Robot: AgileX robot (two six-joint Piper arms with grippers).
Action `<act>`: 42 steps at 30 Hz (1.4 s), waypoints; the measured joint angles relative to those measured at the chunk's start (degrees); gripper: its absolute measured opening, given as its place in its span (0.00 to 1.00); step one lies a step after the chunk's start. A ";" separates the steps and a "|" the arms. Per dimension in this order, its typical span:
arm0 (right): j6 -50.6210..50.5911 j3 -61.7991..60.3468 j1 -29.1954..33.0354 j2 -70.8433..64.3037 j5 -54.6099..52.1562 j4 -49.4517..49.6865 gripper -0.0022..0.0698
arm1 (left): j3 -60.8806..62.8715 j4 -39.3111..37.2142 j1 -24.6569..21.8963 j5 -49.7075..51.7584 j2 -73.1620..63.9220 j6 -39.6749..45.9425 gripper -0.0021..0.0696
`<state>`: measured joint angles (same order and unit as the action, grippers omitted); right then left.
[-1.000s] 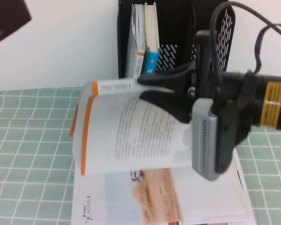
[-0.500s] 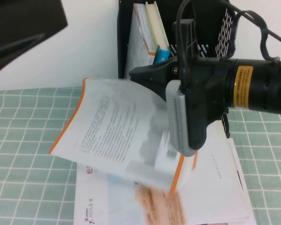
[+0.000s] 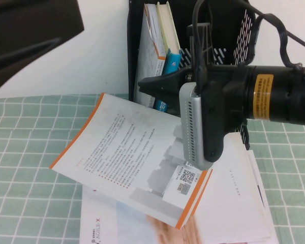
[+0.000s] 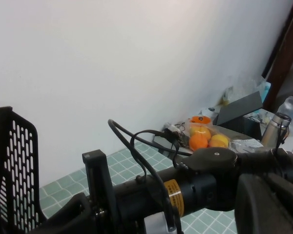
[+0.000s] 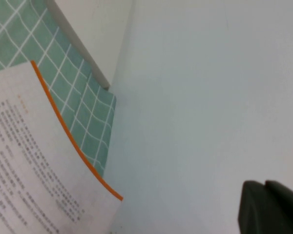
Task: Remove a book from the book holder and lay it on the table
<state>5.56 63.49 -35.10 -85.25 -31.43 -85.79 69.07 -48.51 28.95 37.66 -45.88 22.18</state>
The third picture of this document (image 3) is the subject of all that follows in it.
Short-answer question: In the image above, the blue spine book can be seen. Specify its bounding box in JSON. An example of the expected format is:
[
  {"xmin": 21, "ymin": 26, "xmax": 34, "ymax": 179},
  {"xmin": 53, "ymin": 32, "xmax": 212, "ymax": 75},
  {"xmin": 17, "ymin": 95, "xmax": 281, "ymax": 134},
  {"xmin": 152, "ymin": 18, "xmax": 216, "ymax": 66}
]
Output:
[{"xmin": 154, "ymin": 1, "xmax": 181, "ymax": 112}]

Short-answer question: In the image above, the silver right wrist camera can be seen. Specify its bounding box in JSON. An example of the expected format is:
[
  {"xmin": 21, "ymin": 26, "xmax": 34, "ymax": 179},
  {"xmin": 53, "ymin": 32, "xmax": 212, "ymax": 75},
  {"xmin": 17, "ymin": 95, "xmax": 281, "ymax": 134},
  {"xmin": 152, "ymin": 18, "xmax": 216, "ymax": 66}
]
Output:
[{"xmin": 179, "ymin": 81, "xmax": 212, "ymax": 170}]

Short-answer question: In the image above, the black right camera cable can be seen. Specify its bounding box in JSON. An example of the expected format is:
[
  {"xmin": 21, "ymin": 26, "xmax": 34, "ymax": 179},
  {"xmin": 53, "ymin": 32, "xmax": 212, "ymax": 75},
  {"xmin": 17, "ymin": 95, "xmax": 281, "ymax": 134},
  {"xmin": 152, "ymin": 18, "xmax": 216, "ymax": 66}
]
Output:
[{"xmin": 192, "ymin": 0, "xmax": 214, "ymax": 88}]

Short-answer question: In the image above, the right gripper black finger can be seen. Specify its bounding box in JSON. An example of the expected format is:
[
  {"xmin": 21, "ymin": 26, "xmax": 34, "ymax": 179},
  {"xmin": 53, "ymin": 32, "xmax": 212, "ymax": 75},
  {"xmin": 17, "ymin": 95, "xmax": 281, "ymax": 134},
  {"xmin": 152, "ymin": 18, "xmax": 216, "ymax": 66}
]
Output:
[
  {"xmin": 138, "ymin": 66, "xmax": 193, "ymax": 89},
  {"xmin": 139, "ymin": 86, "xmax": 181, "ymax": 107}
]

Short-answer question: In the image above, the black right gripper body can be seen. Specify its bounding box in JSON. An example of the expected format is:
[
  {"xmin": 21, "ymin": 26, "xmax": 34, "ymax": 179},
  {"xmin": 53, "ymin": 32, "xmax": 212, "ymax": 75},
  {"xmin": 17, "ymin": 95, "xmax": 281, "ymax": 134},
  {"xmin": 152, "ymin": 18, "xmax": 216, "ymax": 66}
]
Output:
[{"xmin": 182, "ymin": 22, "xmax": 250, "ymax": 133}]

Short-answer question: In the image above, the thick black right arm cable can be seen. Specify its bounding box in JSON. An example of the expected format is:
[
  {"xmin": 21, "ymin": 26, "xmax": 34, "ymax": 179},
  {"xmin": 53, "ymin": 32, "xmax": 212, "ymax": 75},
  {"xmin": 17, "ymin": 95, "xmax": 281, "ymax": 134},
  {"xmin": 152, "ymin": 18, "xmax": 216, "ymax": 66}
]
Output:
[{"xmin": 240, "ymin": 0, "xmax": 305, "ymax": 71}]

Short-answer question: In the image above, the worn white orange book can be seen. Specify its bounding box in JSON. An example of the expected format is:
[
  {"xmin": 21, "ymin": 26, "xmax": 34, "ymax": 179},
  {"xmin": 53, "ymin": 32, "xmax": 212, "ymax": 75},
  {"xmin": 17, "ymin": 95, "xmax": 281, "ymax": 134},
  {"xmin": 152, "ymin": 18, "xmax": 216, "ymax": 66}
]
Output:
[{"xmin": 137, "ymin": 3, "xmax": 168, "ymax": 107}]

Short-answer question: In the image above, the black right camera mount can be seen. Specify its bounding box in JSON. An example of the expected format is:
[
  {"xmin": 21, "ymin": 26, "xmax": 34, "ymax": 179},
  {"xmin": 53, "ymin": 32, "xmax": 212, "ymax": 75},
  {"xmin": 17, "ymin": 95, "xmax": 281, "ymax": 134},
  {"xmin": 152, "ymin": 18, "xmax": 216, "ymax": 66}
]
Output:
[{"xmin": 201, "ymin": 86, "xmax": 227, "ymax": 163}]

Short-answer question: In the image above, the white book with orange stripe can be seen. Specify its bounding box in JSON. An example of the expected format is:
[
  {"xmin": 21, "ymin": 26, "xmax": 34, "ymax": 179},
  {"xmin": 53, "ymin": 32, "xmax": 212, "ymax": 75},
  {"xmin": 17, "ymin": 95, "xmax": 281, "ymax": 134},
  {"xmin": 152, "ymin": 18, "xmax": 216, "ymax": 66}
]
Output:
[{"xmin": 49, "ymin": 93, "xmax": 214, "ymax": 229}]

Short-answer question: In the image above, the white booklet with colour prints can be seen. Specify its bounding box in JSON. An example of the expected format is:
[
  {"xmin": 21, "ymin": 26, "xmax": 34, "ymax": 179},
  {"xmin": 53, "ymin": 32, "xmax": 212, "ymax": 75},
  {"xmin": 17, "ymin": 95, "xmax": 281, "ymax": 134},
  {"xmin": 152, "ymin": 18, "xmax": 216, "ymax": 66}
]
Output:
[{"xmin": 246, "ymin": 149, "xmax": 280, "ymax": 244}]

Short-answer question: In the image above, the black mesh book holder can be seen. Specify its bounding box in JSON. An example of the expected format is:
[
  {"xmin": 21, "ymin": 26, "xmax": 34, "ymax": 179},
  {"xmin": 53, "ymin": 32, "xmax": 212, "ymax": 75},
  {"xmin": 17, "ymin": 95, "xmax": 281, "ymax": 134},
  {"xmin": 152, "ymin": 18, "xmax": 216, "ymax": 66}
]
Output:
[{"xmin": 127, "ymin": 0, "xmax": 257, "ymax": 150}]

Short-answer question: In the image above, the green checked tablecloth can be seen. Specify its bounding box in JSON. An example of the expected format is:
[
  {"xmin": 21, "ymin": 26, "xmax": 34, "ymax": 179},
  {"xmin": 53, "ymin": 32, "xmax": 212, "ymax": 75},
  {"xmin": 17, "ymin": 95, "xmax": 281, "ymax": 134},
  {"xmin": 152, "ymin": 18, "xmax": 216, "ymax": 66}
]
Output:
[{"xmin": 0, "ymin": 93, "xmax": 305, "ymax": 244}]

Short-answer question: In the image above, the AgileX robot brochure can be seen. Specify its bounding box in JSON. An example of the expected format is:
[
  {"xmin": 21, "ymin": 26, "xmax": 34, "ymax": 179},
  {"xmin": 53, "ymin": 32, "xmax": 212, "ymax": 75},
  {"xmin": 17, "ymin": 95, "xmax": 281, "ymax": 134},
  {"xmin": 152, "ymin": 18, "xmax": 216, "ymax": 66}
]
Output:
[{"xmin": 80, "ymin": 132, "xmax": 270, "ymax": 244}]

